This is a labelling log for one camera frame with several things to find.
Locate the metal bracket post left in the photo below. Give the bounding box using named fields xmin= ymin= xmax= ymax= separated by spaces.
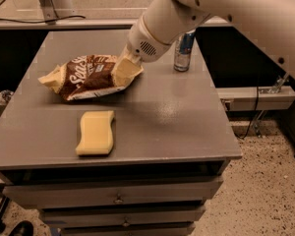
xmin=38 ymin=0 xmax=57 ymax=21

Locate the grey drawer cabinet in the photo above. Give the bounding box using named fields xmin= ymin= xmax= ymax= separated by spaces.
xmin=0 ymin=28 xmax=243 ymax=236

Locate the black hanging cable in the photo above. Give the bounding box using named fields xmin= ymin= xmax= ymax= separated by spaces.
xmin=234 ymin=86 xmax=261 ymax=141

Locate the yellow sponge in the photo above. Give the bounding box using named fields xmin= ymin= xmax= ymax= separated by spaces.
xmin=76 ymin=110 xmax=114 ymax=156

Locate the black cable on rail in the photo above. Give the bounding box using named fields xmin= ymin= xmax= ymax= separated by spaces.
xmin=0 ymin=14 xmax=87 ymax=25

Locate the top grey drawer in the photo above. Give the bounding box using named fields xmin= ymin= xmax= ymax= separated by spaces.
xmin=4 ymin=176 xmax=223 ymax=209

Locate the bottom grey drawer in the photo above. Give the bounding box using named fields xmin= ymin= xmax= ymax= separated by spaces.
xmin=61 ymin=222 xmax=195 ymax=236

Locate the middle grey drawer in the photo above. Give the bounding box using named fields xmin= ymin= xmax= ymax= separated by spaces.
xmin=40 ymin=205 xmax=205 ymax=228

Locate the grey metal rail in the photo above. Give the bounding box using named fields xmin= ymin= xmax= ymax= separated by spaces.
xmin=0 ymin=16 xmax=231 ymax=32

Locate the brown chip bag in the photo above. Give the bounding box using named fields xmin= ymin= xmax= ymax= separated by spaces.
xmin=38 ymin=55 xmax=125 ymax=101

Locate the blue silver drink can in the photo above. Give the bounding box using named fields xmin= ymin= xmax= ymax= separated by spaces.
xmin=174 ymin=29 xmax=196 ymax=72

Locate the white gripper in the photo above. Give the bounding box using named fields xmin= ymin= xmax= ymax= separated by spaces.
xmin=111 ymin=16 xmax=174 ymax=88

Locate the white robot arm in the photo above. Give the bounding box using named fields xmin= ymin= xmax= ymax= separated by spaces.
xmin=120 ymin=0 xmax=295 ymax=80

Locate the black shoe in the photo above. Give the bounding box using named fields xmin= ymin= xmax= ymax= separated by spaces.
xmin=8 ymin=220 xmax=33 ymax=236

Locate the grey drawer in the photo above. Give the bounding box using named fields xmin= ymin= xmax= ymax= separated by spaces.
xmin=4 ymin=176 xmax=223 ymax=209
xmin=61 ymin=222 xmax=195 ymax=236
xmin=40 ymin=205 xmax=205 ymax=228

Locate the grey side shelf beam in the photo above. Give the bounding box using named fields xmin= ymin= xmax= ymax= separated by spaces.
xmin=217 ymin=86 xmax=295 ymax=111

